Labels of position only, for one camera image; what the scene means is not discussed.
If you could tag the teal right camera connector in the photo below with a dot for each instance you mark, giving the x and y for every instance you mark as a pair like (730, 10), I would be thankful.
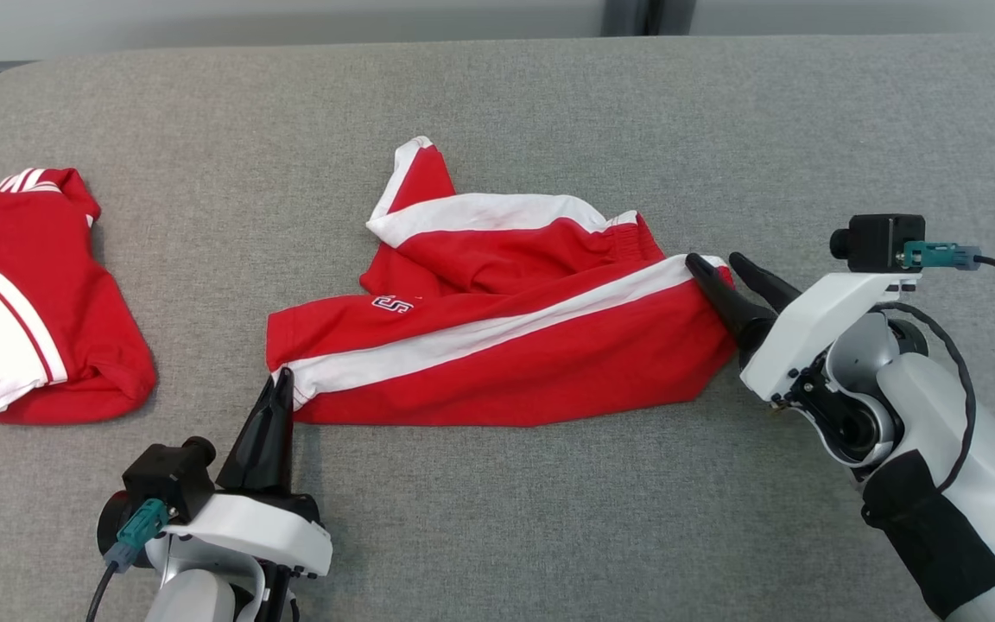
(938, 256)

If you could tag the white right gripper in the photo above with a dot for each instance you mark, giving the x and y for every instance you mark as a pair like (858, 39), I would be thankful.
(808, 328)

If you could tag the red shirt with white sleeves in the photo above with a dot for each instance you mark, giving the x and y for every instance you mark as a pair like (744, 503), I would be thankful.
(74, 345)

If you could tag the red shorts with white stripe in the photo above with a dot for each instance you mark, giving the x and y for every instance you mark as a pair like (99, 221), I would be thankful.
(549, 371)

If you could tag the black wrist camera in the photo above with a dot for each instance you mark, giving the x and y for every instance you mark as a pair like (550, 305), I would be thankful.
(877, 242)
(169, 475)

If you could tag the teal left camera connector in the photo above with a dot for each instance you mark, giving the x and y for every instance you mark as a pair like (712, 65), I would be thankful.
(139, 531)

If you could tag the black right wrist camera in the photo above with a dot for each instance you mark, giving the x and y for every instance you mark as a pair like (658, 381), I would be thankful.
(877, 242)

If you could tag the teal camera connector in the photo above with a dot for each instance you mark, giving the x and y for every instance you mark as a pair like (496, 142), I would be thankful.
(139, 531)
(938, 256)

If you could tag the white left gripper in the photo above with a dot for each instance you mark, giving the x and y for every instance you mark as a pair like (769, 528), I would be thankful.
(282, 531)

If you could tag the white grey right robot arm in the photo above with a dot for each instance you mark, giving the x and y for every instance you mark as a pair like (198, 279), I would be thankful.
(981, 484)

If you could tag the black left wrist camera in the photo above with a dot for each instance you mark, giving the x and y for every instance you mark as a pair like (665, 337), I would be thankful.
(169, 475)

